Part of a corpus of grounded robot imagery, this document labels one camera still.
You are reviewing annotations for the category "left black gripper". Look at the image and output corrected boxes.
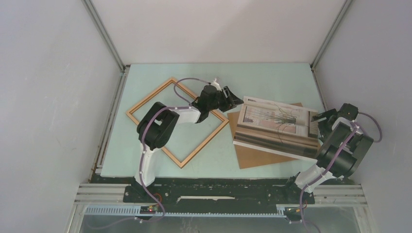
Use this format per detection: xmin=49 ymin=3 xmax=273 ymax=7
xmin=207 ymin=86 xmax=243 ymax=113

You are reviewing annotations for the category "wooden picture frame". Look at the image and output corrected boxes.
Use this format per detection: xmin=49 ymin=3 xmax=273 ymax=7
xmin=126 ymin=77 xmax=229 ymax=168

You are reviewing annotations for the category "printed photo sheet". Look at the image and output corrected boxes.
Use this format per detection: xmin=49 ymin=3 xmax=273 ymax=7
xmin=233 ymin=96 xmax=323 ymax=162

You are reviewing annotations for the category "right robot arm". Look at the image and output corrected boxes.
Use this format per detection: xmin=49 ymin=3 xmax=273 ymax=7
xmin=282 ymin=103 xmax=374 ymax=203

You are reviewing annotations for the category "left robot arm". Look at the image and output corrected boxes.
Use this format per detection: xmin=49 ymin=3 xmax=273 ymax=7
xmin=135 ymin=82 xmax=244 ymax=202

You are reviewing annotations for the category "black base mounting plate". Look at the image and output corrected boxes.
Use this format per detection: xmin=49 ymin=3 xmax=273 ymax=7
xmin=123 ymin=178 xmax=315 ymax=215

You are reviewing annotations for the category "small green circuit board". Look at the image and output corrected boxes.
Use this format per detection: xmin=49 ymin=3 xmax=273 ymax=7
xmin=140 ymin=206 xmax=157 ymax=214

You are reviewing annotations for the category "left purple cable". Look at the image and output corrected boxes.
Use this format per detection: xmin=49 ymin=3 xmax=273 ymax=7
xmin=133 ymin=77 xmax=211 ymax=224

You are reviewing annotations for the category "purple cable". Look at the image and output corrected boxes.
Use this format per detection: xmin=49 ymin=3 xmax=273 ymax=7
xmin=297 ymin=112 xmax=383 ymax=232
xmin=133 ymin=77 xmax=211 ymax=224

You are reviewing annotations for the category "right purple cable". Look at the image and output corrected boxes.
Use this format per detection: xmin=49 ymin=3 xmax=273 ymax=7
xmin=297 ymin=112 xmax=383 ymax=232

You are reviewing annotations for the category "aluminium rail frame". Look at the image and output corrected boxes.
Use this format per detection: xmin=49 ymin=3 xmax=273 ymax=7
xmin=66 ymin=178 xmax=373 ymax=233

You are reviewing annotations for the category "right corner metal post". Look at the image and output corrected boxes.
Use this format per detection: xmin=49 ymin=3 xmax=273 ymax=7
xmin=310 ymin=0 xmax=354 ymax=110

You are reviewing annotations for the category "corner metal post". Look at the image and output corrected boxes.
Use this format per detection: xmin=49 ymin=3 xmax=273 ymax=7
xmin=82 ymin=0 xmax=127 ymax=174
xmin=310 ymin=0 xmax=354 ymax=110

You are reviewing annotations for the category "left corner metal post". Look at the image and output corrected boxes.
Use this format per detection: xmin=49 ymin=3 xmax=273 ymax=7
xmin=82 ymin=0 xmax=127 ymax=174

